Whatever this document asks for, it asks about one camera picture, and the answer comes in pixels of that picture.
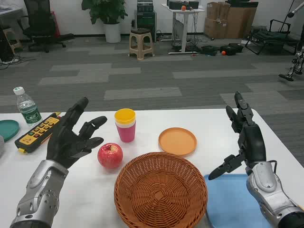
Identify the black folding recliner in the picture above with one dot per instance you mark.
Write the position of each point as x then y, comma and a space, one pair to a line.
270, 38

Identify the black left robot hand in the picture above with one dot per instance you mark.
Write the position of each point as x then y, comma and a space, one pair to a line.
63, 145

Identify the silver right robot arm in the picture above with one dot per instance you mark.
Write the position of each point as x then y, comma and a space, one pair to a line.
266, 187

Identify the black equipment boxes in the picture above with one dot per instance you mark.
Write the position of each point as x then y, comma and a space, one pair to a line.
183, 4

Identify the wooden stool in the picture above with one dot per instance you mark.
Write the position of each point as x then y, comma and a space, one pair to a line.
12, 39

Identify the white power strip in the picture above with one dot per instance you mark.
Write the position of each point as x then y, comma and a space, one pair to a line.
9, 61

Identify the clear water bottle green label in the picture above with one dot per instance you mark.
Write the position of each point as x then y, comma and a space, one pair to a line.
27, 111

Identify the pink plastic cup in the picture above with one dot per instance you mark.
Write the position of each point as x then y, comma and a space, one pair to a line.
126, 134

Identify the teal plastic plate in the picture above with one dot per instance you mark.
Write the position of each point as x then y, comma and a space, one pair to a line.
8, 129

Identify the yellow black remote controller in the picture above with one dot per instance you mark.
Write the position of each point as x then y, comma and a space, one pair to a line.
33, 136

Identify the red apple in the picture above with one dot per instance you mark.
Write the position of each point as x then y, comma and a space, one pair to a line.
110, 156

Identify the large black case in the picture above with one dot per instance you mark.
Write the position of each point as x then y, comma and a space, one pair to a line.
234, 48

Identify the brown wicker basket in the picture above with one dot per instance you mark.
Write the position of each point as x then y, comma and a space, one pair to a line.
161, 194

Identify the white standing desk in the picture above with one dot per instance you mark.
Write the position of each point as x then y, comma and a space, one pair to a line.
184, 10

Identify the small black case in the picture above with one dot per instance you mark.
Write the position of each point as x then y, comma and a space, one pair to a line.
210, 50

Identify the blue plastic tray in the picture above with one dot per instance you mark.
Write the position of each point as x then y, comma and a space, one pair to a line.
228, 202

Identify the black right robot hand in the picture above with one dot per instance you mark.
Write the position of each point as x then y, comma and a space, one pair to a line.
253, 142

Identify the white plastic cup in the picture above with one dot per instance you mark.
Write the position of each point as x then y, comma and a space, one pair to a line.
117, 124

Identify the potted plant white pot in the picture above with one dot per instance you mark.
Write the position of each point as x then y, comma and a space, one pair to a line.
111, 31

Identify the orange plastic plate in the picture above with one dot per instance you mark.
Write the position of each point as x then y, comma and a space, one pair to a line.
177, 142

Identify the small cardboard box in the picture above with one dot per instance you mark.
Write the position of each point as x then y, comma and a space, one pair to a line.
217, 9

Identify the black office chair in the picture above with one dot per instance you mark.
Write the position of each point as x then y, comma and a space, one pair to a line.
39, 21

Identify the medium cardboard box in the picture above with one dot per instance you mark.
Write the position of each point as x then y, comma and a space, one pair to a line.
213, 28

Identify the grey round woven basket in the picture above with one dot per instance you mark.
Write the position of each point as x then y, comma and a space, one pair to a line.
1, 145

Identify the beige plastic stool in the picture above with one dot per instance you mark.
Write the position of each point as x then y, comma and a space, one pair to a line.
140, 40

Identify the large cardboard box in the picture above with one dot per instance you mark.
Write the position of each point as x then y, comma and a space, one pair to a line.
240, 22

